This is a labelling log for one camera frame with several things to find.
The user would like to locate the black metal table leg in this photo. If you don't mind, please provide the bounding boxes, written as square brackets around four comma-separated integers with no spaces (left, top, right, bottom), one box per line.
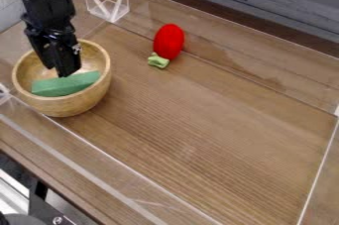
[28,180,78,225]

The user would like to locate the clear acrylic table barrier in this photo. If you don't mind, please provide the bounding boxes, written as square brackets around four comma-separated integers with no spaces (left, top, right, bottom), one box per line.
[0,0,339,225]

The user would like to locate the green rectangular block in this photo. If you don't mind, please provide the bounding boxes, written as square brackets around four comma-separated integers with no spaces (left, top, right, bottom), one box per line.
[31,70,100,97]

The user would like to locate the clear acrylic corner bracket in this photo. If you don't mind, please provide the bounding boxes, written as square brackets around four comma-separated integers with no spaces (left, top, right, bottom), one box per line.
[84,0,130,23]

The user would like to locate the brown wooden bowl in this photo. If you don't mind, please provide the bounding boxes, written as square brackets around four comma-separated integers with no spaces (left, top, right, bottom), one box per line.
[12,40,112,117]

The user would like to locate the red plush strawberry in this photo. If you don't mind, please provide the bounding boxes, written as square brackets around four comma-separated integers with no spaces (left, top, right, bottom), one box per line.
[147,24,186,69]

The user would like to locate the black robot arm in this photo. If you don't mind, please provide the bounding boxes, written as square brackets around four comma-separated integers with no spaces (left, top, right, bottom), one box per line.
[22,0,82,77]

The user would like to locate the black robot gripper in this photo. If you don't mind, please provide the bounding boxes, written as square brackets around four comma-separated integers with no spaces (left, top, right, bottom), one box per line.
[22,0,82,77]

